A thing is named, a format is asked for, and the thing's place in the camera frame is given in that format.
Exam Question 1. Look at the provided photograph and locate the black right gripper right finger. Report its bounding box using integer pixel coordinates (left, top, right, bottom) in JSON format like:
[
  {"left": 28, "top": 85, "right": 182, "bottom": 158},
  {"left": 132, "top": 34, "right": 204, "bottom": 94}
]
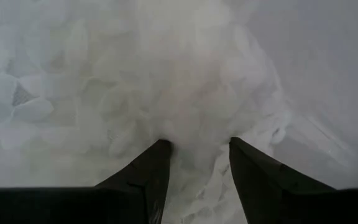
[{"left": 229, "top": 136, "right": 337, "bottom": 224}]

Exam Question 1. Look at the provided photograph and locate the white lace cloth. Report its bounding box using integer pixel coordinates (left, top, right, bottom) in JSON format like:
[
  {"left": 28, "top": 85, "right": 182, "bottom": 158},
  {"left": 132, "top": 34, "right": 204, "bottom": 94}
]
[{"left": 0, "top": 0, "right": 293, "bottom": 224}]

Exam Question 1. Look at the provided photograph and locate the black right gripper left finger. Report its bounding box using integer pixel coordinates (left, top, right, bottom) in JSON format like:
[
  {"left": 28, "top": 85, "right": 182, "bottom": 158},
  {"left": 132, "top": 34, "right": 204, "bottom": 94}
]
[{"left": 94, "top": 139, "right": 173, "bottom": 224}]

